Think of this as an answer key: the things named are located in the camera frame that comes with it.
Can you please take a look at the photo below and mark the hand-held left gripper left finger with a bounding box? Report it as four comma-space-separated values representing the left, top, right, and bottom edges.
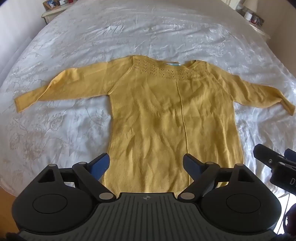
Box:
38, 152, 117, 202

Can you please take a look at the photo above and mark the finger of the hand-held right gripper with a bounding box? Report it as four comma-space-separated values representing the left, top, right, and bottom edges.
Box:
284, 148, 296, 163
253, 144, 287, 173

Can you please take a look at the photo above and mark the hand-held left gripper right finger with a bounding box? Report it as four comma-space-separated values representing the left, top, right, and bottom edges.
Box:
177, 153, 255, 202

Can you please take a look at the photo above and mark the yellow knit sweater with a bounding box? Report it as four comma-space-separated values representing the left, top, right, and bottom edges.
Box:
14, 55, 293, 194

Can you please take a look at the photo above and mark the person's dark patterned clothing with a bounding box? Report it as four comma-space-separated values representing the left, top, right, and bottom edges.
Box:
284, 204, 296, 235

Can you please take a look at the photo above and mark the cream nightstand with white cup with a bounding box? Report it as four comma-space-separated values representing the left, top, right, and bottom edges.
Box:
248, 20, 271, 40

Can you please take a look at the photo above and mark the white embroidered bedspread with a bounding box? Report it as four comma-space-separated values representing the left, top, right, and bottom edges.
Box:
0, 0, 296, 204

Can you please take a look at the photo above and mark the cream table lamp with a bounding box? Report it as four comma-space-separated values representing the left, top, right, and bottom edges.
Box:
244, 0, 258, 12

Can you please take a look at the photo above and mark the cream nightstand with photo frame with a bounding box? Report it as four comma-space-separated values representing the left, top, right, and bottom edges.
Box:
42, 5, 70, 24

